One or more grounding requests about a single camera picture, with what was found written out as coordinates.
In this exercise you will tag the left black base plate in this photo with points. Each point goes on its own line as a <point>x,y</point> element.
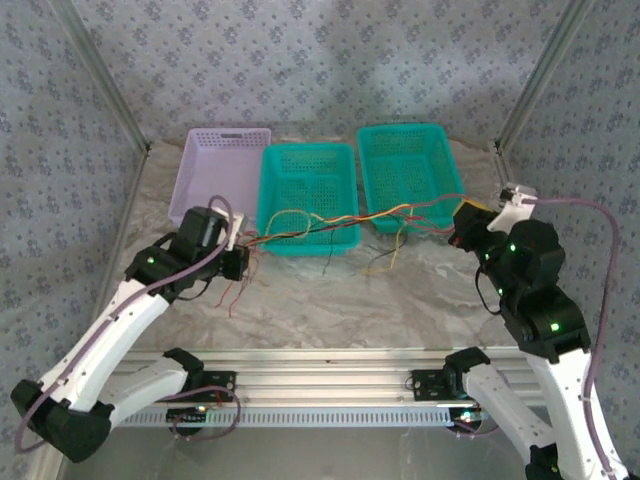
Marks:
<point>220,385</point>

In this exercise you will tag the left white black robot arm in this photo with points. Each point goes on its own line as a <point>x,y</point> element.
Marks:
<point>100,360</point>

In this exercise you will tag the aluminium mounting rail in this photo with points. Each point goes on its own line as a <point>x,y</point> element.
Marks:
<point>325,370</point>

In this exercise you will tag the marbled table cover sheet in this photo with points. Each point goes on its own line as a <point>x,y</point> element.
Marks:
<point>350,310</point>

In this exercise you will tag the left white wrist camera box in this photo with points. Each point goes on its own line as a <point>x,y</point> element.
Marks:
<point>237,230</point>

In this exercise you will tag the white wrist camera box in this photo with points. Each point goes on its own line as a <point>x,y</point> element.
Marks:
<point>517,197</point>
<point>237,230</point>

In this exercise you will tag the teal plastic basket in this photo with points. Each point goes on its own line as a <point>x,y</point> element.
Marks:
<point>410,170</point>
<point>305,185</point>

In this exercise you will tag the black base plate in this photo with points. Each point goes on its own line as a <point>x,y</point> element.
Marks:
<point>220,385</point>
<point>425,387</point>

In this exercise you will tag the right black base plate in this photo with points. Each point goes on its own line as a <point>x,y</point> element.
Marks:
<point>425,387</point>

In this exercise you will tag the aluminium frame post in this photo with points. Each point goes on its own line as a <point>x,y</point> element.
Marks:
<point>104,75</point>
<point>544,75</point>

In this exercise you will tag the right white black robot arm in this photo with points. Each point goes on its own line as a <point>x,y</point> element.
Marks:
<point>565,390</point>

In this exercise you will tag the lilac plastic basket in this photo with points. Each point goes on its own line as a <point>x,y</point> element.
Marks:
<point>220,170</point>

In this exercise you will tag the small controller board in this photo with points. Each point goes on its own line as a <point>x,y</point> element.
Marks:
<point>470,416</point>
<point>187,415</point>

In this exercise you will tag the aluminium side rail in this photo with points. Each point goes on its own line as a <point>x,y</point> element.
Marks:
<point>127,210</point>
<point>504,167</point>

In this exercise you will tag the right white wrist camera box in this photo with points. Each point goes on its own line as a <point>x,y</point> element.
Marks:
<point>517,197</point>

